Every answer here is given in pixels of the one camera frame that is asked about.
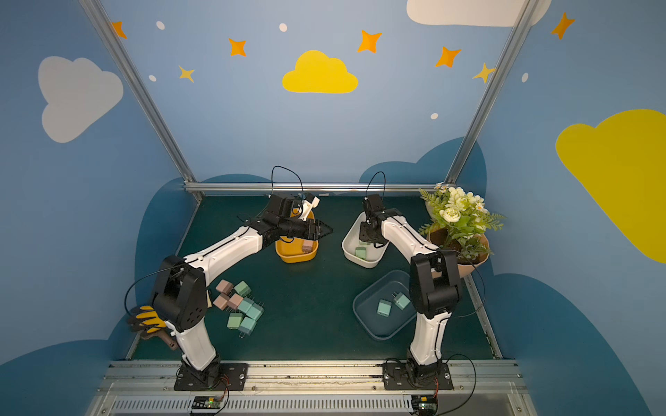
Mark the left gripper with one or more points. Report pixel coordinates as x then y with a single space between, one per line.
312 229

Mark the blue plug pile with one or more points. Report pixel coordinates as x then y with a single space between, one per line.
245 306
255 312

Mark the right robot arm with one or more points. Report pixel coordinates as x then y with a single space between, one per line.
434 281

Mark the pink plug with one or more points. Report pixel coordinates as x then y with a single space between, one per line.
307 246
225 287
221 302

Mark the blue plug bottom middle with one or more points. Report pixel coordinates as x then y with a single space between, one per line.
247 326

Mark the white storage box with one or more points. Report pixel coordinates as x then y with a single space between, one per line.
351 241

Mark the green plug middle pile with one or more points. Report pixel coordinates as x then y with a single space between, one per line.
242 288

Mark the yellow storage box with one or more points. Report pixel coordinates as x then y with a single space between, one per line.
290 251

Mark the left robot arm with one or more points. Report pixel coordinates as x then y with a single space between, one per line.
179 295

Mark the wooden handle tool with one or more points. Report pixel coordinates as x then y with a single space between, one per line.
161 334

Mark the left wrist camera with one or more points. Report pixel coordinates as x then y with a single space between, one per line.
305 206

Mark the yellow work glove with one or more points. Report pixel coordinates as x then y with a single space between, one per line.
145 319

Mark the aluminium frame rail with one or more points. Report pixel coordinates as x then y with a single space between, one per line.
231 187

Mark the potted artificial plant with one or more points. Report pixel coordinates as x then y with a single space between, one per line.
459 222

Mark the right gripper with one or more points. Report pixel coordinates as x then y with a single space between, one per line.
368 235

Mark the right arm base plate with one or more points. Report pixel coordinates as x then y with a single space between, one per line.
407 375

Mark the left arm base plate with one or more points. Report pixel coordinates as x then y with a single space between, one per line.
215 377

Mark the clear blue storage box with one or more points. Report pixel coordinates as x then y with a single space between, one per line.
365 304

